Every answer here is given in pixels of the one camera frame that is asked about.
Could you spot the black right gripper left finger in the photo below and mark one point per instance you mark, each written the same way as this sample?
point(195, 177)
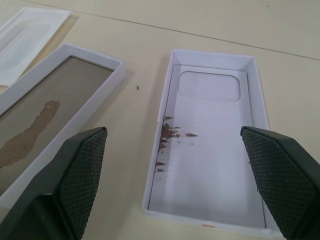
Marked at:
point(67, 190)

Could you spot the white box lid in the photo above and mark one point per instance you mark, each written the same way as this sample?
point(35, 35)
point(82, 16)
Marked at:
point(50, 105)

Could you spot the white phone box base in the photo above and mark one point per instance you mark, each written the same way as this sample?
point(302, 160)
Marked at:
point(212, 160)

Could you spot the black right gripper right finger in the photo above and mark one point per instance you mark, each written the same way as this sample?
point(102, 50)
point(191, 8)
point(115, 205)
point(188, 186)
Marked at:
point(282, 180)

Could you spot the white plastic tray insert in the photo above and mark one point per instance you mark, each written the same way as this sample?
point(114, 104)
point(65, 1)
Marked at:
point(25, 40)

